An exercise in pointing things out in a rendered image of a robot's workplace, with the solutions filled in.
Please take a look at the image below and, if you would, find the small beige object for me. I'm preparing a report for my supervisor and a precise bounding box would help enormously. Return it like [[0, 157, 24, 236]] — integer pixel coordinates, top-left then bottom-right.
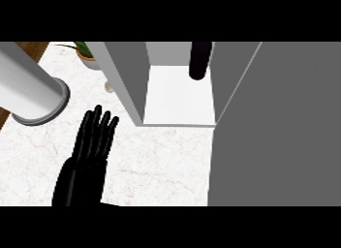
[[104, 81, 117, 94]]

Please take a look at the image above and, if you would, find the white cylinder with grey rim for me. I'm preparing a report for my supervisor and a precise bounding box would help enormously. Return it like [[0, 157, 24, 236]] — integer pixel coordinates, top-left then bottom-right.
[[0, 42, 73, 127]]

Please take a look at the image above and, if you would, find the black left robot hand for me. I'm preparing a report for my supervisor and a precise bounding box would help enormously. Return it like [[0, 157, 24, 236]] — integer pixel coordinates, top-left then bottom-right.
[[51, 104, 123, 207]]

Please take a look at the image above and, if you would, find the black rounded bar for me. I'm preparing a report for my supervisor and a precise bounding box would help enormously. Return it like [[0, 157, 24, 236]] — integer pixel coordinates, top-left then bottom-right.
[[188, 41, 214, 81]]

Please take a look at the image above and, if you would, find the dark grey cabinet door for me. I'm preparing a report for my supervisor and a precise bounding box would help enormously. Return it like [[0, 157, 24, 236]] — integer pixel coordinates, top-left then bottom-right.
[[207, 41, 341, 207]]

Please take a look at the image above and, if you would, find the potted green plant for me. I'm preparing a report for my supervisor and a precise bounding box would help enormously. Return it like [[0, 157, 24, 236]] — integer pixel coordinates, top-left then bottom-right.
[[55, 41, 104, 72]]

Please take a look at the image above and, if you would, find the grey open cabinet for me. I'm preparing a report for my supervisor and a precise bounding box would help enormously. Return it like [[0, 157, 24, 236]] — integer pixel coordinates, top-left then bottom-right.
[[85, 41, 264, 129]]

